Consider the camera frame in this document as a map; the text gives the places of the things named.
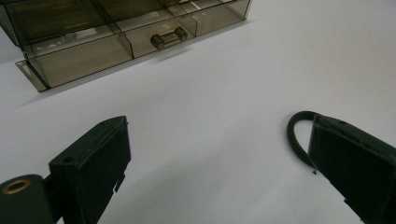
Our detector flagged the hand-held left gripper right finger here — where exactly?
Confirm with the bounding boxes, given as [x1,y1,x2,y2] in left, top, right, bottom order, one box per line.
[307,114,396,224]

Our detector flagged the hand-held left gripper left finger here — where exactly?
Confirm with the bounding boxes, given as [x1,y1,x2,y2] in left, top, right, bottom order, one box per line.
[48,115,132,224]

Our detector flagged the black hair tie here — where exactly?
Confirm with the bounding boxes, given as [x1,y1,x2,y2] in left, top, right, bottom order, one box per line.
[286,110,321,170]

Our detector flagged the transparent drawer with handle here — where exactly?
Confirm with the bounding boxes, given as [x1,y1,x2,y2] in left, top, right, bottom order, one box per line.
[14,12,200,93]

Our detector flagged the smoky transparent drawer organizer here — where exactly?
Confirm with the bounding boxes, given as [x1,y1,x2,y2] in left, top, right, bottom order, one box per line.
[0,0,252,93]

